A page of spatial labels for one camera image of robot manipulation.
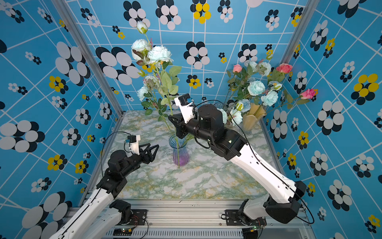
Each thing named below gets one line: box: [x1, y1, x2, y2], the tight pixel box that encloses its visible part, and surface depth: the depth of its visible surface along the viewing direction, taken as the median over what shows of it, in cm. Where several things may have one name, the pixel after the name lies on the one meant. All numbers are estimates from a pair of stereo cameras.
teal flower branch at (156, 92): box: [131, 20, 182, 167], surface depth 49 cm
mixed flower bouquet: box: [219, 59, 293, 126], surface depth 81 cm
